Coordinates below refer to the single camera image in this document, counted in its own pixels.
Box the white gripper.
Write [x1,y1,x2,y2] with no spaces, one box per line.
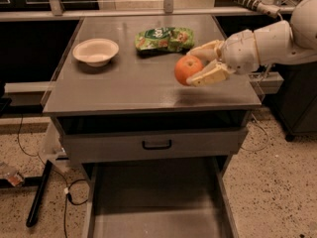
[186,30,260,87]

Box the orange fruit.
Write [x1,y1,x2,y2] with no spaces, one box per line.
[174,55,204,86]

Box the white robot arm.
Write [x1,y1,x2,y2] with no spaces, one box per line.
[186,0,317,86]

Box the grey drawer cabinet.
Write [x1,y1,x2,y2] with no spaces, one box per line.
[42,14,264,167]

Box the closed grey top drawer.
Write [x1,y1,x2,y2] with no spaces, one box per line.
[60,128,248,164]

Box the open grey middle drawer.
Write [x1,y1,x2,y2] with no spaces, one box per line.
[82,157,239,238]

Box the green chip bag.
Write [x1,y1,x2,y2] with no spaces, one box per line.
[135,27,194,53]

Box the white power strip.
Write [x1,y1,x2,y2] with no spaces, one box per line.
[232,0,280,18]

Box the white paper bowl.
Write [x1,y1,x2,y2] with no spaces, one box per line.
[72,39,119,67]

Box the black bar on floor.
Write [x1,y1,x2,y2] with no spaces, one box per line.
[26,161,53,228]

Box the black drawer handle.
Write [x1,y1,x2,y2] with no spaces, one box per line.
[142,140,172,151]

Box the black floor cable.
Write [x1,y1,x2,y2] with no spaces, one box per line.
[16,115,89,238]

